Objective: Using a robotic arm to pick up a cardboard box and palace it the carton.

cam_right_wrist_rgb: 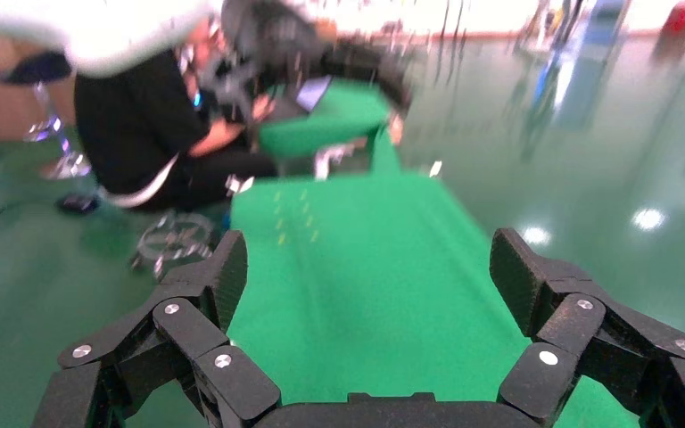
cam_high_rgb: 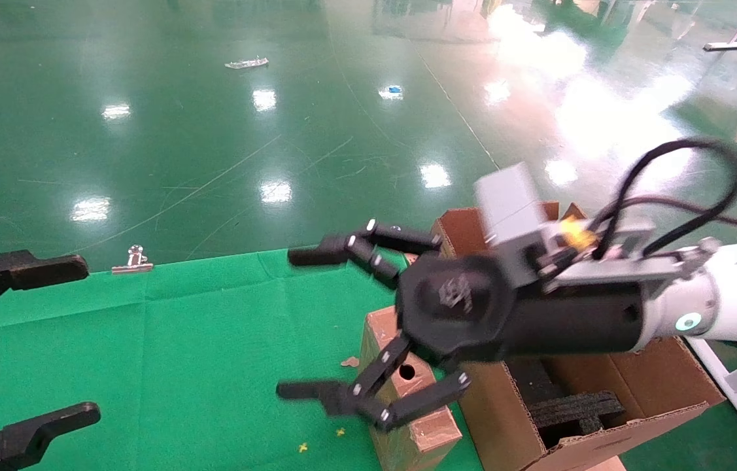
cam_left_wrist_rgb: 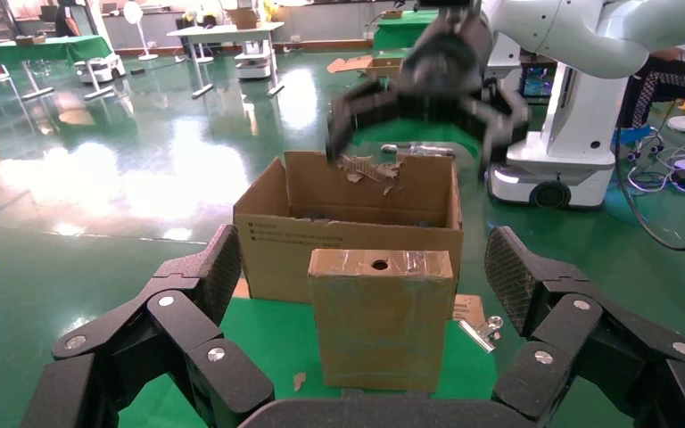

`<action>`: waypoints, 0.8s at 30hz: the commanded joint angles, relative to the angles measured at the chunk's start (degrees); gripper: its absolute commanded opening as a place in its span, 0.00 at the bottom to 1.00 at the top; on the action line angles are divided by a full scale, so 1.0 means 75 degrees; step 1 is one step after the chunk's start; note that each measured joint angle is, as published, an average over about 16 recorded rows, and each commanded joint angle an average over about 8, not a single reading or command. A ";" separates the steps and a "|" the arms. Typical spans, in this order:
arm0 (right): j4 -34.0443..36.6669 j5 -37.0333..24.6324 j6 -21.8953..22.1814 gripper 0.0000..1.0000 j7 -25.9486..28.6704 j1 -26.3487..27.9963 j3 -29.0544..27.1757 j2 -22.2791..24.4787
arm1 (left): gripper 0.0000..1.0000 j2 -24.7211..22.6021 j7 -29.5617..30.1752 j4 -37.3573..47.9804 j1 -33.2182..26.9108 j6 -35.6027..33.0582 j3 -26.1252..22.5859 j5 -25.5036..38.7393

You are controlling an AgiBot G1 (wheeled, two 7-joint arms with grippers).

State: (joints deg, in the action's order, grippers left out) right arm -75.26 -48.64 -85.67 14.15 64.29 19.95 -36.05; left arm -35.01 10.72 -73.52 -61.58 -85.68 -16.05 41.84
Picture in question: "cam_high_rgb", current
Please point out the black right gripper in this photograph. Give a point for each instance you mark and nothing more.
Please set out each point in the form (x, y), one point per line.
(460, 307)

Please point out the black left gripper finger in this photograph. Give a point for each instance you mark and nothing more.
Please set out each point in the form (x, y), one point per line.
(34, 432)
(41, 269)

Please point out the small brown cardboard box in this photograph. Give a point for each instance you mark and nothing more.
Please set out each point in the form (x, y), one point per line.
(378, 333)

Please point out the small brown cardboard scrap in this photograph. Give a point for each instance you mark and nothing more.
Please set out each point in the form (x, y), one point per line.
(350, 361)

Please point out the large open cardboard carton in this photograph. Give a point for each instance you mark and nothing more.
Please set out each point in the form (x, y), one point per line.
(656, 386)

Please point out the silver metal binder clip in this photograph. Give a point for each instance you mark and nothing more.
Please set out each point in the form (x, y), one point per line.
(136, 260)

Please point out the large green table cloth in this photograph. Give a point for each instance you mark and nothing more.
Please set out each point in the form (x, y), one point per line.
(211, 360)

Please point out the black foam block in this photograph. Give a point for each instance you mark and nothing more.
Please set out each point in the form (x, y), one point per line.
(577, 411)

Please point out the grey metal base bar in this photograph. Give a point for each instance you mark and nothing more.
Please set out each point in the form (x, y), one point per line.
(726, 46)

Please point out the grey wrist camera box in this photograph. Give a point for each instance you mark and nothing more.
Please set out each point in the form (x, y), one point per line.
(512, 203)

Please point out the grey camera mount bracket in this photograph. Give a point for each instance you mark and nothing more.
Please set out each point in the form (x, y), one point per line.
(623, 265)

